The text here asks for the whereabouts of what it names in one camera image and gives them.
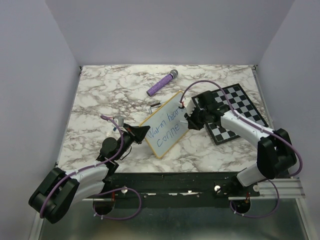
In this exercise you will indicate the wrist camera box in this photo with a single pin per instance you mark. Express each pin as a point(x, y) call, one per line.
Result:
point(187, 105)
point(119, 120)

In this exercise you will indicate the yellow framed whiteboard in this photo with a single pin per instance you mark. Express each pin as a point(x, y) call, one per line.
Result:
point(165, 129)

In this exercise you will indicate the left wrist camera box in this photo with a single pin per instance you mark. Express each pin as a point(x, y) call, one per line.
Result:
point(119, 120)

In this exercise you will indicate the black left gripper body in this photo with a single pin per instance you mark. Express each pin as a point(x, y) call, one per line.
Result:
point(128, 134)

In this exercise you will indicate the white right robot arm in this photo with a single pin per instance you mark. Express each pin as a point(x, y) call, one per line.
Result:
point(274, 150)

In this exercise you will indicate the wire whiteboard stand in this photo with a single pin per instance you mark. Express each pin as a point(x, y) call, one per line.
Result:
point(154, 106)

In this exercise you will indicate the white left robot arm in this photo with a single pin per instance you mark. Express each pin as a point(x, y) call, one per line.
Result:
point(61, 189)

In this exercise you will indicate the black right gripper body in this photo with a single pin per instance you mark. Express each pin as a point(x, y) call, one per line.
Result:
point(198, 118)

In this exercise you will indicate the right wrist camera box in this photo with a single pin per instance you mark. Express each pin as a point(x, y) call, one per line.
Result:
point(187, 105)

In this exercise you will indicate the purple glitter microphone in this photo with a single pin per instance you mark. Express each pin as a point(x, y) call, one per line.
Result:
point(164, 81)

